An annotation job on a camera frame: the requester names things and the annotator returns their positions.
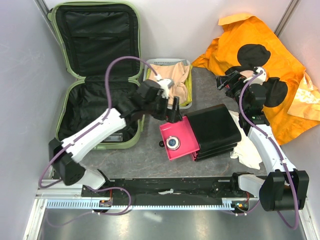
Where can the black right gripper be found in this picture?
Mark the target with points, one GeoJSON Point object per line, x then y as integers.
{"type": "Point", "coordinates": [222, 80]}

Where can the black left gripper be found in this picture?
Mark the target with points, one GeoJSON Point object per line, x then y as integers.
{"type": "Point", "coordinates": [172, 115]}

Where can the yellow shorts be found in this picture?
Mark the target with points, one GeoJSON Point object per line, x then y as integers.
{"type": "Point", "coordinates": [188, 80]}

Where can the pink drawer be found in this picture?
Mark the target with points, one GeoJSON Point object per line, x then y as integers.
{"type": "Point", "coordinates": [188, 143]}

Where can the round silver blue-lid tin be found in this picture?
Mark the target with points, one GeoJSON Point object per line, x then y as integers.
{"type": "Point", "coordinates": [172, 143]}

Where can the beige pink garment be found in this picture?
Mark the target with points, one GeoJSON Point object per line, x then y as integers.
{"type": "Point", "coordinates": [180, 77]}

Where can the black box with pink ends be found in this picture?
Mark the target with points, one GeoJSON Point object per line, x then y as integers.
{"type": "Point", "coordinates": [215, 131]}

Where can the white perforated plastic basket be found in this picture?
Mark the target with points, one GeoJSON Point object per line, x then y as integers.
{"type": "Point", "coordinates": [180, 71]}

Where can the green hard-shell suitcase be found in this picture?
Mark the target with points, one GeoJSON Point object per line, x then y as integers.
{"type": "Point", "coordinates": [92, 34]}

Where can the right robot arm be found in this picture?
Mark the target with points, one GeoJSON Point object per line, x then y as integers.
{"type": "Point", "coordinates": [285, 187]}

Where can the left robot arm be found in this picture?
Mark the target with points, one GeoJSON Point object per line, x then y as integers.
{"type": "Point", "coordinates": [151, 98]}

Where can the orange cartoon mouse cloth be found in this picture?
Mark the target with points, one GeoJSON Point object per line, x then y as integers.
{"type": "Point", "coordinates": [293, 102]}

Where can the white crumpled cloth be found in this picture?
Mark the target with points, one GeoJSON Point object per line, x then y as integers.
{"type": "Point", "coordinates": [245, 151]}

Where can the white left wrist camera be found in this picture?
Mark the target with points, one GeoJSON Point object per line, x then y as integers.
{"type": "Point", "coordinates": [165, 84]}

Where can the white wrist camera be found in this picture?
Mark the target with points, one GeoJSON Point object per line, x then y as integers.
{"type": "Point", "coordinates": [259, 75]}
{"type": "Point", "coordinates": [165, 84]}

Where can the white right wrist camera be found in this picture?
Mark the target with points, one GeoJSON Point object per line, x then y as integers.
{"type": "Point", "coordinates": [259, 75]}

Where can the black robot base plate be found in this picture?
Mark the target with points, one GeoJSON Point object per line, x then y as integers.
{"type": "Point", "coordinates": [181, 190]}

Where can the slotted cable duct rail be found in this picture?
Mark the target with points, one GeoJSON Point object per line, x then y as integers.
{"type": "Point", "coordinates": [90, 204]}

